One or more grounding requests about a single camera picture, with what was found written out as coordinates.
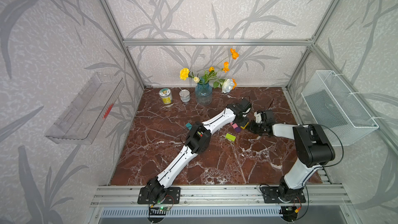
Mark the light pink block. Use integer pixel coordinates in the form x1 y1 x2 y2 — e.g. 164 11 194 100
231 122 238 129

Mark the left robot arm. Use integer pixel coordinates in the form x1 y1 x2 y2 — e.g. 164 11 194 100
146 98 252 203

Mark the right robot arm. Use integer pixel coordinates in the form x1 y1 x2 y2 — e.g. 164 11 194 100
249 110 335 203

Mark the yellow orange flower bouquet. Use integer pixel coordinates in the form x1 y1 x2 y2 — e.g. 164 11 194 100
179 48 239 94

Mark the blue glass vase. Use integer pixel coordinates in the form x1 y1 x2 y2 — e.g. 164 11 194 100
195 83 212 106

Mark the white tin can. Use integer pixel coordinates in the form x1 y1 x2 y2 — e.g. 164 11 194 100
179 89 191 103

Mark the yellow green tin can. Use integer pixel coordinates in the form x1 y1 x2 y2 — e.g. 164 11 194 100
159 88 173 105

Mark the right circuit board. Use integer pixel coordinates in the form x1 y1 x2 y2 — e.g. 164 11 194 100
279 206 301 222

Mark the circuit board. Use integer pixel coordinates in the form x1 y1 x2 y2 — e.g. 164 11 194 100
148 205 173 216
279 206 301 222

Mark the left circuit board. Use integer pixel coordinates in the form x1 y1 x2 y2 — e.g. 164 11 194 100
148 205 173 216

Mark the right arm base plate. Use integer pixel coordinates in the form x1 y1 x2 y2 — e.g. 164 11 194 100
260 185 306 204

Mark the white wire mesh basket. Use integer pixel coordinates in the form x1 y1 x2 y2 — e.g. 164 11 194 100
302 70 379 146

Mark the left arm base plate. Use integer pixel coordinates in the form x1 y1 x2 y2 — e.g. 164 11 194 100
137 187 181 205

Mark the clear plastic wall shelf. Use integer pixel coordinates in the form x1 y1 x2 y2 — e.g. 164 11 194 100
45 72 124 145

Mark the aluminium frame post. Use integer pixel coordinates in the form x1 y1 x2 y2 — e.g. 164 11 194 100
98 0 146 89

